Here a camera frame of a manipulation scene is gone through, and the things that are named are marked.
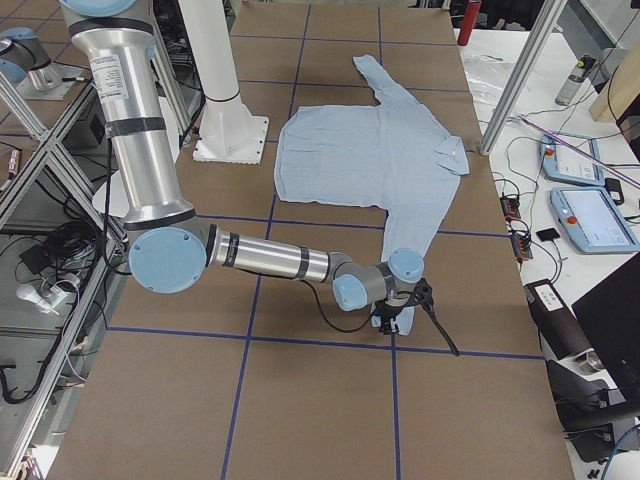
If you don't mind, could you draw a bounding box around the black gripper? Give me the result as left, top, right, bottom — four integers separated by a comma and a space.
372, 278, 460, 356

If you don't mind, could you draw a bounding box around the light blue button-up shirt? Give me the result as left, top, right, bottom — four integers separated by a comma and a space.
274, 54, 471, 337

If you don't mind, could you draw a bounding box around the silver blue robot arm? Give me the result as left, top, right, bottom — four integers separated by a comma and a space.
1, 27, 87, 100
61, 1, 434, 335

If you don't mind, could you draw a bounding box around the orange circuit board lower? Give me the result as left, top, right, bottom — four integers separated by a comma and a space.
510, 230, 533, 264

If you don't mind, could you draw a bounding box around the orange circuit board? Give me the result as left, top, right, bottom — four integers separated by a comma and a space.
500, 195, 521, 221
510, 230, 533, 264

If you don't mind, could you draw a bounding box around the orange circuit board upper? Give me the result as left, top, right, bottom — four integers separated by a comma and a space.
500, 195, 521, 221

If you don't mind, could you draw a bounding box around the black cylindrical device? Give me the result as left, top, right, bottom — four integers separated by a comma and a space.
523, 279, 604, 375

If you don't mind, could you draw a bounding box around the small black square pad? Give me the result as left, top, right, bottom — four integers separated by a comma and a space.
536, 228, 560, 242

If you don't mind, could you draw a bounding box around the black monitor on stand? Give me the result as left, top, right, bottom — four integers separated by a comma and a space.
572, 255, 640, 400

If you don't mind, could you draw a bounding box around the lower teach pendant tablet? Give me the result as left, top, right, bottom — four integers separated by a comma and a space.
549, 186, 639, 254

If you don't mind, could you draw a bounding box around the teach pendant tablet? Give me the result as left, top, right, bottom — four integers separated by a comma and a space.
539, 132, 605, 187
549, 186, 639, 254

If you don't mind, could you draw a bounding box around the upper teach pendant tablet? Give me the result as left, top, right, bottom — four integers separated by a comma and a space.
539, 132, 605, 187

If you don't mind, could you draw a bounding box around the purple rod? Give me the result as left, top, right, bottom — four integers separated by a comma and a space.
518, 115, 640, 189

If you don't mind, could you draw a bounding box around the clear bottle green cap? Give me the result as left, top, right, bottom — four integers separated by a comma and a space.
554, 54, 597, 106

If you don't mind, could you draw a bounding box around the wooden board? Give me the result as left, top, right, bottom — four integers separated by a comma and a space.
589, 42, 640, 123

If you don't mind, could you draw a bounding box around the red water bottle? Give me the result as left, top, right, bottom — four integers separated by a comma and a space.
457, 0, 482, 46

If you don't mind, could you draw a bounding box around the white power strip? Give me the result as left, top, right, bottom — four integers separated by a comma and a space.
16, 280, 79, 315

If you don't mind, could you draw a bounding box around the aluminium frame post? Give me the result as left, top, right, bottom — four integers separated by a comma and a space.
478, 0, 567, 156

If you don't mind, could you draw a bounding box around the aluminium frame rail left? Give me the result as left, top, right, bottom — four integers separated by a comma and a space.
1, 70, 121, 479

